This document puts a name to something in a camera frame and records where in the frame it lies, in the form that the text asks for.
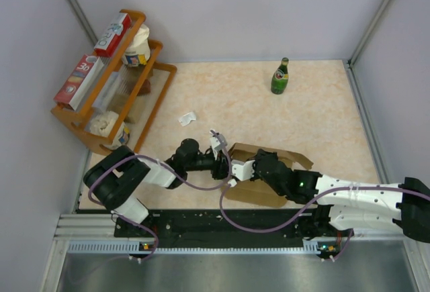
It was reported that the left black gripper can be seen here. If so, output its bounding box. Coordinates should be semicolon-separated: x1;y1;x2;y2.
185;148;232;180

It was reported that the brown cardboard box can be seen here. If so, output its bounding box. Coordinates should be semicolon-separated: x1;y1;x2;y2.
224;142;313;209

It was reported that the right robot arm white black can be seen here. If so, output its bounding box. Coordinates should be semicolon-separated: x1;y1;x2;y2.
247;149;429;243

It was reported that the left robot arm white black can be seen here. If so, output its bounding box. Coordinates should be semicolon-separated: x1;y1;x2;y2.
83;132;231;236

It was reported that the red white box lower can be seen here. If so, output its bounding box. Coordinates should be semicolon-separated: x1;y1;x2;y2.
54;54;104;111

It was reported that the red white box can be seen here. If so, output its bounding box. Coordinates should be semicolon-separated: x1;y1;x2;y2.
94;12;132;58
54;54;104;111

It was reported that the red white box upper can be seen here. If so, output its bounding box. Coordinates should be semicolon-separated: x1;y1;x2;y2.
94;12;132;58

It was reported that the small clear plastic bag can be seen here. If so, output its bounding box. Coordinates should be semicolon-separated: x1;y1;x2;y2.
178;111;197;127

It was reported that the green glass bottle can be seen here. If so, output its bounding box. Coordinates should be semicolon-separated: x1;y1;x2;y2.
271;57;289;95

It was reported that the orange wooden shelf rack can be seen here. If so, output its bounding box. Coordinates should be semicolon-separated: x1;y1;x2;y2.
51;9;177;155

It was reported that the white paper bag lower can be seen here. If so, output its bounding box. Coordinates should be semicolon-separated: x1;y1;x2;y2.
89;111;130;150

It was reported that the white paper bag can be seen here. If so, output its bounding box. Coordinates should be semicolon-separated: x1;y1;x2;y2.
89;111;130;150
122;24;151;67

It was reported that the white paper bag upper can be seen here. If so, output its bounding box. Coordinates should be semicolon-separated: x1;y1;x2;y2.
122;24;151;67

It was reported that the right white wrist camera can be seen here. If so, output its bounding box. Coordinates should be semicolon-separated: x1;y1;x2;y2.
228;160;255;187

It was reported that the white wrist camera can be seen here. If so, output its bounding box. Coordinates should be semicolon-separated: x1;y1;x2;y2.
210;129;228;154
228;160;255;187

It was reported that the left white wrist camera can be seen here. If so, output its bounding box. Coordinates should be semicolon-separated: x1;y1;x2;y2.
210;129;228;154

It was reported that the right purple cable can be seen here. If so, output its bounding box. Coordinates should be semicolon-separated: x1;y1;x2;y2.
220;184;430;262

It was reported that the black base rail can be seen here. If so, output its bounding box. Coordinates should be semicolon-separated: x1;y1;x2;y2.
114;208;349;249

